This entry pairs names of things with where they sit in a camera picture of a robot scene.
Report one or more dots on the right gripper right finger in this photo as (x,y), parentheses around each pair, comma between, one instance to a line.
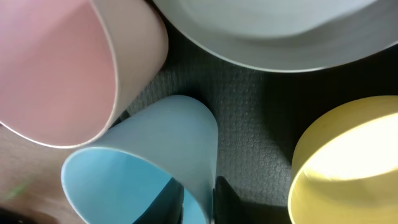
(227,206)

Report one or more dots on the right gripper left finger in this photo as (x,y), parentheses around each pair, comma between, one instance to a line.
(167,208)

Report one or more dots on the blue cup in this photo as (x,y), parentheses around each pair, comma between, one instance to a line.
(117,177)

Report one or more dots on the yellow bowl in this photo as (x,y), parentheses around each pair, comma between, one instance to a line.
(344,167)

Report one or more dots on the pink cup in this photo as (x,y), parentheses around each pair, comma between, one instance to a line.
(69,68)

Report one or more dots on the round black tray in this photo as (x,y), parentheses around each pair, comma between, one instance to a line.
(262,115)

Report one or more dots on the grey plate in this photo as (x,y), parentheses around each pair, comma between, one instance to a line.
(286,35)

